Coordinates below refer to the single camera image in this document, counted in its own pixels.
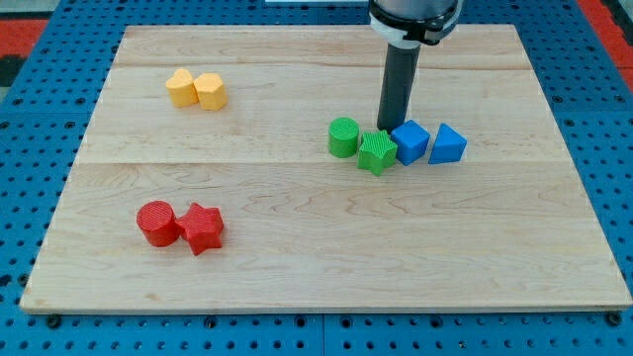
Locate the red star block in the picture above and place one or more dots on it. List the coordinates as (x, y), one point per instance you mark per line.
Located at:
(202, 228)

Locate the yellow heart block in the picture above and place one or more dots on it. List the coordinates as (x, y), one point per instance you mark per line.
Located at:
(181, 89)

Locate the red cylinder block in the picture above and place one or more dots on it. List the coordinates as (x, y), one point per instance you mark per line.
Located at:
(156, 220)

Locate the blue triangle block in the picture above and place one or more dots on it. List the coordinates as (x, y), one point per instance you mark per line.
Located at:
(449, 146)

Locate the light wooden board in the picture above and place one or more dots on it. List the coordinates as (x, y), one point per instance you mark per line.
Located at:
(509, 228)

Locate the green cylinder block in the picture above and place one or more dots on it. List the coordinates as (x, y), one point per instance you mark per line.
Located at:
(343, 137)

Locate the green star block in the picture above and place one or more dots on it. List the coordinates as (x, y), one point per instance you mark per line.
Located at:
(376, 152)

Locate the yellow hexagon block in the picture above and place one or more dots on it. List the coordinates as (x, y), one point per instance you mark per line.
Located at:
(211, 91)

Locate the blue cube block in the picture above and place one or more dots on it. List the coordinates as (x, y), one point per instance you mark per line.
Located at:
(412, 141)

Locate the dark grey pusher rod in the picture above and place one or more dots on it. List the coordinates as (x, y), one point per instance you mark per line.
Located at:
(399, 72)

